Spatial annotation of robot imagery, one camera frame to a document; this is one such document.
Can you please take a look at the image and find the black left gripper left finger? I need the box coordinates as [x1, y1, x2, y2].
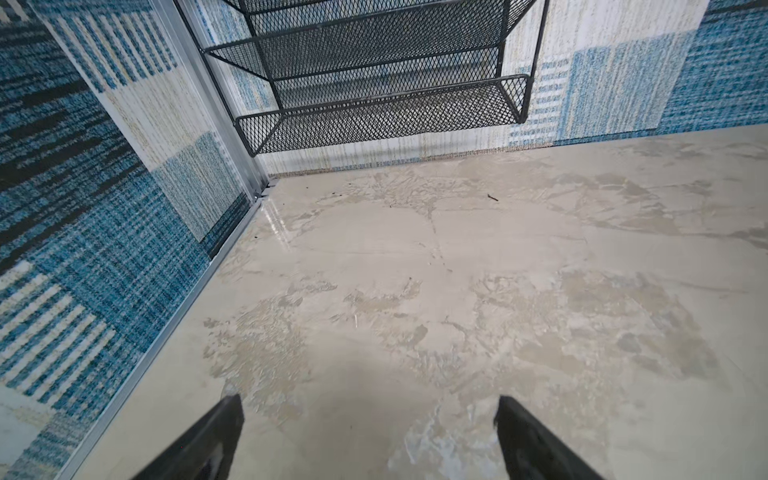
[133, 394, 244, 480]

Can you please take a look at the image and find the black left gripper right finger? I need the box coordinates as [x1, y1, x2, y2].
[494, 395, 602, 480]

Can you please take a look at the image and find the black mesh wire shelf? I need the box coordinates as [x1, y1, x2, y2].
[175, 1, 550, 157]

